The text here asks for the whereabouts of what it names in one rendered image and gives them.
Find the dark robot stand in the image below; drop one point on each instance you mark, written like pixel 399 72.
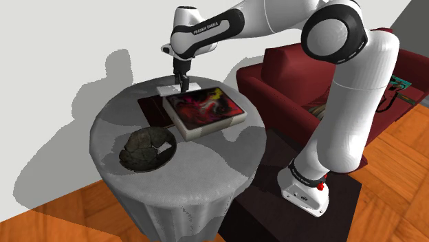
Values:
pixel 268 214

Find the white flat card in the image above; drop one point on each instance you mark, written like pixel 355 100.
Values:
pixel 169 89

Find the white box with colourful picture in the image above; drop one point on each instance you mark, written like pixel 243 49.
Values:
pixel 204 107

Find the dark red flat book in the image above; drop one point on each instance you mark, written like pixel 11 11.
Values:
pixel 154 110

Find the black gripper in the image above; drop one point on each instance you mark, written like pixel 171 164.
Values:
pixel 182 66

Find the dark cracked bowl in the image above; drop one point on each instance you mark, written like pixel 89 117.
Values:
pixel 144 150

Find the brown striped cushion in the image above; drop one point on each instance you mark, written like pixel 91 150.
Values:
pixel 318 112

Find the round table with grey cloth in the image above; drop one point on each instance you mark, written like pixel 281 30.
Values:
pixel 201 174

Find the dark red sofa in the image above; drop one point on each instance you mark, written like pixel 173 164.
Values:
pixel 285 87

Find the teal flat box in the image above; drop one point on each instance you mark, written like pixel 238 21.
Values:
pixel 400 82

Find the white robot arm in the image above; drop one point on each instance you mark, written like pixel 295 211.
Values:
pixel 352 110

